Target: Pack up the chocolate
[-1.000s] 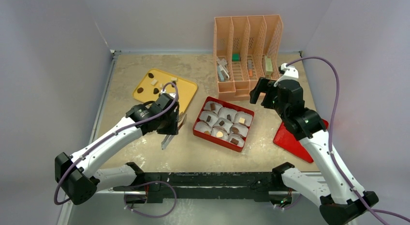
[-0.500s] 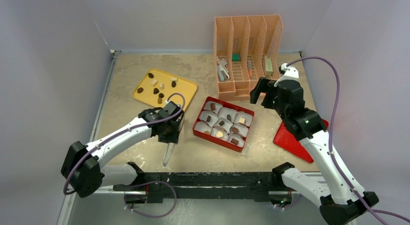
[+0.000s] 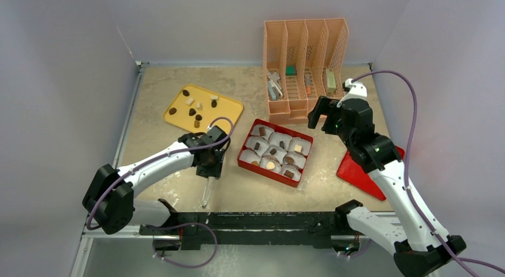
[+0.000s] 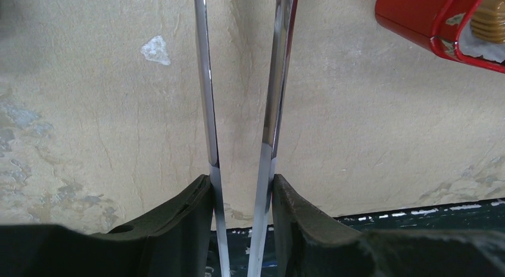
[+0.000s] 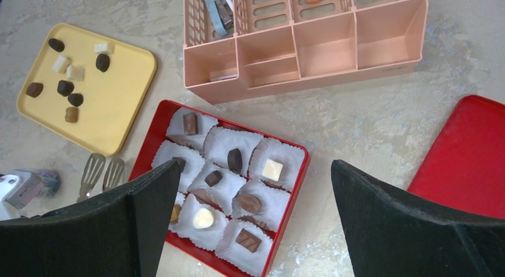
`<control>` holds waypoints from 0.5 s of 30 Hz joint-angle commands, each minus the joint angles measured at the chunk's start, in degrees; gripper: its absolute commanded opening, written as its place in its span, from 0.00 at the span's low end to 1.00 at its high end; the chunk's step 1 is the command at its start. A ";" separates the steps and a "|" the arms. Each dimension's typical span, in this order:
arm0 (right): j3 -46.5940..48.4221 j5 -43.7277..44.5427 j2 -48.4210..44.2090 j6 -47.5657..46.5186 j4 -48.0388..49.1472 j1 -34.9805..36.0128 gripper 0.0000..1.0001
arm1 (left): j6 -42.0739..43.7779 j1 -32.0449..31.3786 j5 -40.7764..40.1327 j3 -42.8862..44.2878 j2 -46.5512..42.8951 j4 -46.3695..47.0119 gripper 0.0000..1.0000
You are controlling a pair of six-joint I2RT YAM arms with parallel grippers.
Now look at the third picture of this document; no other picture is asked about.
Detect metal tongs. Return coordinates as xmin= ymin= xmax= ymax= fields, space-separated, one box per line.
xmin=201 ymin=177 xmax=216 ymax=208

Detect red box lid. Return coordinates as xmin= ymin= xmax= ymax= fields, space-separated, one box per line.
xmin=336 ymin=151 xmax=386 ymax=201

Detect cream heart chocolate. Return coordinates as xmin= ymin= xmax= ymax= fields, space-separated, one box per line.
xmin=266 ymin=161 xmax=276 ymax=170

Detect round dark chocolate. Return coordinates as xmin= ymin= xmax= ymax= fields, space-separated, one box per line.
xmin=284 ymin=156 xmax=295 ymax=165

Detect ridged milk chocolate bar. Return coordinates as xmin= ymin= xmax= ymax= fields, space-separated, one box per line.
xmin=283 ymin=170 xmax=294 ymax=179

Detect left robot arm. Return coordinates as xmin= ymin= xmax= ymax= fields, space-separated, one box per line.
xmin=82 ymin=126 xmax=230 ymax=235

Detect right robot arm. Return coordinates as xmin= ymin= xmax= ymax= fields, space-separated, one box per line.
xmin=308 ymin=96 xmax=466 ymax=276

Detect red chocolate box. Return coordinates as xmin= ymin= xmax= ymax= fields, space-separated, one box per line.
xmin=237 ymin=119 xmax=314 ymax=188

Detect beige box in organizer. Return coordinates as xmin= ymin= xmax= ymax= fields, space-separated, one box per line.
xmin=325 ymin=69 xmax=336 ymax=96

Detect yellow tray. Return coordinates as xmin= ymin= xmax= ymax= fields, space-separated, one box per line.
xmin=163 ymin=84 xmax=244 ymax=132

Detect orange marker in organizer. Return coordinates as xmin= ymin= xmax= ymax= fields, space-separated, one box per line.
xmin=304 ymin=73 xmax=312 ymax=96

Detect peach desk organizer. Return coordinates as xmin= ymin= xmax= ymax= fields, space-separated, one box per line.
xmin=262 ymin=18 xmax=349 ymax=125

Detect green block in organizer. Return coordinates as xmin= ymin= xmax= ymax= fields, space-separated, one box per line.
xmin=285 ymin=66 xmax=297 ymax=76

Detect stapler in organizer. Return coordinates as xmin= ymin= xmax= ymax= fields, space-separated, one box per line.
xmin=266 ymin=71 xmax=283 ymax=101

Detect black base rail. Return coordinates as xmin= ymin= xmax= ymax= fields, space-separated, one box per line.
xmin=140 ymin=200 xmax=362 ymax=250

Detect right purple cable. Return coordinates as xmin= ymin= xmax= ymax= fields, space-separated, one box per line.
xmin=351 ymin=70 xmax=505 ymax=277

